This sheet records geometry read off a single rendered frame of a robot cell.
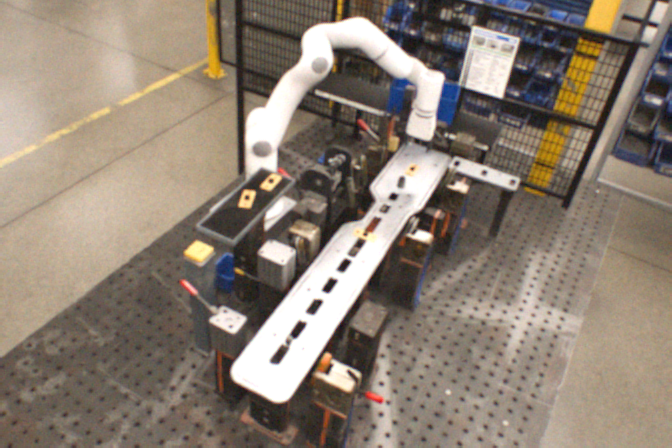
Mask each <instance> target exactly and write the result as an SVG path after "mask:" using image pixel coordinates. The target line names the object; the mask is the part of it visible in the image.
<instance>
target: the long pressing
mask: <svg viewBox="0 0 672 448"><path fill-rule="evenodd" d="M425 152H426V148H425V147H422V145H419V144H416V143H413V142H410V141H409V142H408V144H407V145H405V143H403V145H402V146H401V148H400V150H399V151H398V152H397V153H396V155H394V156H393V157H392V158H391V160H390V161H389V162H388V163H387V165H386V166H385V167H384V168H383V170H382V171H381V172H380V173H379V175H378V176H377V177H376V178H375V180H374V181H373V183H372V185H371V186H370V190H369V191H370V193H371V195H372V197H373V198H374V200H375V204H374V205H373V207H372V208H371V209H370V211H369V212H368V213H367V216H366V217H365V218H364V219H363V220H362V221H358V222H353V223H346V224H344V225H343V226H342V227H341V228H340V229H339V230H338V232H337V233H336V234H335V235H334V237H333V238H332V239H331V240H330V242H328V243H327V244H326V246H325V247H324V249H323V250H322V252H321V253H320V254H319V255H318V257H317V258H316V259H315V261H314V262H313V263H312V264H311V266H310V267H309V268H308V269H307V271H306V272H305V273H304V275H303V276H302V277H301V278H300V280H299V281H298V282H297V283H295V286H294V287H293V288H292V290H291V291H290V292H289V293H288V295H287V296H286V297H285V298H284V300H283V301H282V302H281V304H280V305H279V306H278V307H277V309H276V310H275V311H274V312H273V314H272V315H271V316H270V318H269V319H268V320H267V321H266V323H265V324H264V325H263V326H262V329H261V330H260V331H259V333H258V334H256V335H255V336H254V338H253V339H252V340H251V341H250V343H249V344H248V345H247V347H246V348H245V349H244V350H243V352H242V353H241V354H240V355H239V357H238V358H237V359H236V361H235V362H234V363H233V365H232V367H231V377H232V380H233V381H234V382H235V383H236V384H238V385H240V386H242V387H244V388H245V389H247V390H249V391H252V392H254V393H256V394H258V395H260V396H261V397H263V398H265V399H267V400H269V401H271V402H273V403H277V404H281V403H285V402H287V401H288V400H290V399H291V398H292V397H293V396H294V394H295V393H296V391H297V389H298V388H299V386H300V385H301V383H302V382H303V380H304V379H305V377H306V376H307V374H308V373H309V371H310V368H311V367H312V365H313V364H314V362H315V361H316V359H317V358H318V356H319V355H320V353H321V351H322V350H323V348H324V347H325V345H326V344H327V342H329V341H330V339H331V338H332V336H333V334H334V333H335V331H336V330H337V328H338V327H339V325H340V324H341V321H342V320H343V318H344V317H345V315H346V313H347V312H348V310H349V309H350V307H351V306H352V304H353V303H354V301H355V300H356V298H357V296H358V295H359V293H360V292H361V290H363V289H364V287H365V286H366V283H367V282H368V280H369V278H370V277H371V275H372V274H373V272H374V271H375V269H376V268H377V266H378V265H379V263H380V261H381V260H382V258H383V257H384V255H385V254H386V252H387V251H388V248H389V247H390V245H391V244H392V242H393V240H395V239H396V237H397V236H398V234H399V233H400V231H401V230H402V228H403V227H404V225H405V223H406V222H407V220H408V219H409V217H411V216H412V214H414V213H416V212H418V211H420V210H421V209H422V208H423V206H424V205H425V203H426V202H427V200H428V199H430V197H431V195H432V194H433V192H434V191H435V189H436V187H437V186H438V184H439V183H440V180H441V178H442V177H443V175H444V174H445V172H446V171H447V169H448V166H449V164H450V163H451V161H452V159H451V157H450V156H448V155H446V154H443V153H440V152H437V151H434V150H431V151H428V153H425ZM406 155H408V156H406ZM411 164H415V165H418V166H420V167H419V168H418V170H417V171H416V173H415V174H414V175H413V176H410V175H407V174H405V172H406V170H407V169H408V168H409V166H410V165H411ZM435 165H437V166H435ZM401 175H404V176H405V177H406V185H405V188H404V189H400V188H398V187H397V185H398V179H399V177H400V176H401ZM391 193H396V194H398V195H399V197H398V198H397V199H396V200H395V201H392V200H390V199H388V197H389V196H390V194H391ZM408 195H410V196H408ZM384 204H386V205H388V206H390V208H389V209H388V211H387V212H386V213H382V212H380V211H379V210H380V208H381V207H382V205H384ZM400 206H402V207H400ZM375 217H377V218H380V219H381V222H380V223H379V225H378V226H377V227H376V229H375V230H374V232H373V233H372V234H375V235H377V236H378V238H377V239H376V241H375V242H371V241H369V240H366V239H365V240H366V241H367V242H366V243H365V244H364V246H363V247H362V250H360V251H359V252H358V254H357V255H356V257H355V258H352V257H349V256H348V255H347V254H348V253H349V251H350V250H351V248H352V246H353V245H354V244H355V242H356V241H357V239H358V238H360V237H358V236H355V235H353V232H354V231H355V229H356V228H359V229H362V230H366V228H367V227H368V226H369V224H370V223H371V222H372V220H373V219H374V218H375ZM337 251H339V252H337ZM344 259H348V260H350V261H351V264H350V265H349V267H348V268H347V269H346V271H345V272H344V273H340V272H338V271H336V269H337V268H338V266H339V265H340V264H341V262H342V261H343V260H344ZM362 261H365V262H362ZM331 277H333V278H336V279H338V282H337V285H336V286H335V287H334V289H333V290H332V292H331V293H330V294H325V293H323V292H322V291H321V289H322V288H323V287H324V285H325V283H326V282H327V280H328V279H330V278H331ZM308 289H310V291H308ZM316 298H318V299H320V300H322V301H323V303H322V304H321V306H320V307H319V309H318V310H317V311H316V313H315V314H314V315H309V314H307V313H306V310H307V309H308V307H309V306H310V305H311V303H312V302H313V300H314V299H316ZM299 320H302V321H305V322H306V323H307V327H306V328H305V329H304V331H303V332H302V334H301V335H300V337H299V338H298V339H297V340H294V339H292V341H294V342H292V343H291V345H290V346H288V345H286V344H284V342H285V338H286V336H288V334H289V333H290V332H291V330H292V329H293V328H295V326H296V325H297V322H298V321H299ZM274 335H276V336H274ZM281 345H284V346H286V347H289V351H288V352H287V354H286V355H285V356H284V358H283V359H282V361H281V362H280V363H279V365H274V364H272V363H271V362H270V359H271V358H272V356H273V355H274V354H275V352H276V351H277V350H278V348H279V347H280V346H281ZM302 348H304V350H303V349H302Z"/></svg>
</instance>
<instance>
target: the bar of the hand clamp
mask: <svg viewBox="0 0 672 448"><path fill-rule="evenodd" d="M377 117H378V118H379V146H380V145H381V146H383V148H384V144H385V150H387V119H388V121H389V122H391V121H392V119H393V116H392V115H391V114H390V115H389V116H388V115H387V112H383V111H382V112H381V113H380V114H379V115H378V114H377Z"/></svg>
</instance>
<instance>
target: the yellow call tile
mask: <svg viewBox="0 0 672 448"><path fill-rule="evenodd" d="M212 251H213V248H212V247H210V246H208V245H206V244H204V243H202V242H199V241H196V242H195V243H194V244H193V245H192V246H191V247H190V248H189V249H188V250H186V251H185V256H187V257H190V258H192V259H194V260H196V261H198V262H200V263H201V262H202V261H204V260H205V259H206V258H207V257H208V256H209V255H210V254H211V252H212Z"/></svg>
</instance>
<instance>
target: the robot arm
mask: <svg viewBox="0 0 672 448"><path fill-rule="evenodd" d="M302 48H303V56H302V58H301V60H300V62H299V63H298V64H297V65H296V66H295V67H294V68H292V70H290V71H288V72H287V73H286V74H285V75H284V76H283V78H282V79H281V81H280V82H279V84H278V85H277V87H276V89H275V90H274V92H273V94H272V96H271V98H270V100H269V102H268V104H267V106H266V108H263V107H261V108H260V109H256V110H254V111H252V112H251V113H250V115H249V117H248V119H247V123H246V179H247V178H248V177H250V176H251V175H252V174H253V173H254V172H255V171H256V170H257V169H258V168H260V167H261V166H262V167H265V168H268V169H270V170H273V171H276V172H277V148H278V146H279V144H280V141H281V139H282V137H283V135H284V132H285V130H286V127H287V125H288V122H289V120H290V118H291V116H292V114H293V112H294V109H296V107H297V106H298V104H299V103H300V101H301V100H302V98H303V97H304V95H305V94H306V93H307V91H308V90H309V89H310V88H311V87H312V86H314V85H315V84H317V83H318V82H320V81H321V80H323V79H324V77H325V76H326V75H327V74H328V72H330V69H331V67H332V64H333V52H332V49H335V48H348V49H352V48H358V49H360V50H362V51H363V52H365V53H366V54H367V55H368V56H370V57H371V58H372V59H373V60H374V61H376V62H377V63H378V64H379V65H380V66H382V67H383V68H384V70H385V71H386V72H388V73H389V74H390V75H391V76H393V77H394V78H396V79H404V78H406V79H408V80H409V81H410V82H411V83H413V84H414V85H415V86H416V88H417V96H416V102H415V103H414V104H413V107H414V111H413V112H412V114H411V117H410V120H409V122H404V123H401V128H402V131H403V133H404V135H405V140H404V142H405V145H407V144H408V142H409V139H410V135H412V136H415V137H418V138H421V139H424V140H427V141H428V144H427V148H426V152H425V153H428V151H431V150H432V147H433V143H435V142H437V141H438V140H440V139H441V137H442V136H441V135H440V134H439V133H438V132H437V131H436V130H435V127H436V112H437V108H438V103H439V98H440V94H441V90H442V85H443V81H444V76H443V74H441V73H440V72H436V71H432V70H427V69H426V68H425V67H424V66H423V65H422V63H421V62H420V61H419V60H417V59H416V58H414V57H409V56H408V55H407V54H406V53H405V52H403V51H402V50H400V49H399V48H398V47H397V46H396V45H395V44H394V43H393V42H392V41H390V40H389V39H388V38H387V37H386V36H385V35H384V34H383V33H382V32H380V31H379V30H378V29H377V28H376V27H375V26H374V25H372V24H371V23H370V22H369V21H367V20H364V18H361V17H354V18H350V19H347V21H344V22H341V23H338V24H324V25H318V26H316V27H314V28H312V29H310V30H309V31H308V32H307V33H306V34H305V35H304V37H303V40H302ZM405 126H408V127H407V129H406V128H405ZM433 135H435V136H437V138H435V139H434V138H433ZM282 210H283V201H282V199H280V200H279V201H278V202H277V203H276V204H275V205H274V206H273V207H272V208H271V209H270V210H269V211H268V212H267V217H266V220H265V221H268V220H272V219H274V218H276V217H278V216H279V214H280V213H281V212H282Z"/></svg>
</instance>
